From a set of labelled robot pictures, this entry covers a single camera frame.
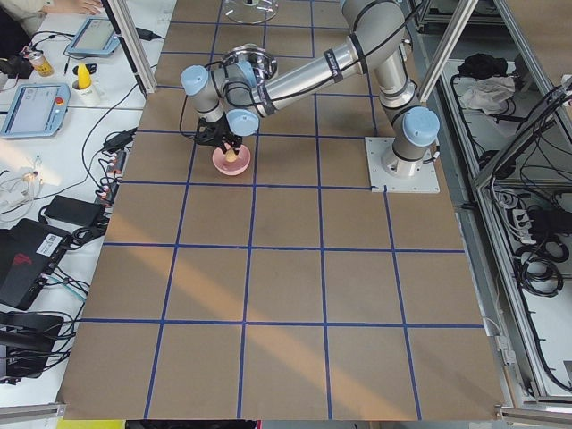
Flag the black power adapter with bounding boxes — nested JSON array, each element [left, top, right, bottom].
[[44, 195, 105, 226]]

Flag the far blue teach pendant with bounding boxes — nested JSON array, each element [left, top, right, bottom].
[[66, 17, 120, 56]]

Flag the pink bowl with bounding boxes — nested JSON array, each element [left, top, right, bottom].
[[212, 145, 251, 176]]

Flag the near blue teach pendant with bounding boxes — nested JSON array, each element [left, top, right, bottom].
[[1, 83, 71, 139]]

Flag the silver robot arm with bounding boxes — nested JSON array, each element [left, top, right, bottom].
[[181, 1, 440, 178]]

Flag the white cup with banana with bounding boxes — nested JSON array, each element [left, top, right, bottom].
[[72, 63, 101, 107]]

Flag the aluminium frame post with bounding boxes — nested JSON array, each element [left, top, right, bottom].
[[102, 0, 157, 97]]

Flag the brown paper table mat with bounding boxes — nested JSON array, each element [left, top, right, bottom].
[[60, 1, 503, 425]]

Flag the pale green cooking pot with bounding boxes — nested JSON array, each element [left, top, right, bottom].
[[222, 43, 278, 85]]

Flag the black computer box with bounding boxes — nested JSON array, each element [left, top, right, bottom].
[[1, 312, 63, 384]]

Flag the crumpled white cloth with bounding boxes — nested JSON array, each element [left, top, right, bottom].
[[459, 76, 516, 114]]

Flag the yellow drink can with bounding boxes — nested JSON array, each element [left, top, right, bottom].
[[27, 51, 54, 77]]

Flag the black cloth bundle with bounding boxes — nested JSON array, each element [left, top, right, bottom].
[[458, 53, 508, 80]]

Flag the brown egg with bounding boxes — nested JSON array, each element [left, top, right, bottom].
[[225, 149, 238, 163]]

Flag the blue teach pendant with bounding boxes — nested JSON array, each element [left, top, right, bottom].
[[66, 17, 120, 56], [1, 83, 71, 139]]

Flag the glass pot lid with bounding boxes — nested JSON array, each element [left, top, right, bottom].
[[223, 0, 278, 25]]

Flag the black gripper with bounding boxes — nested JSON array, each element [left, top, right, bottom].
[[194, 116, 242, 157]]

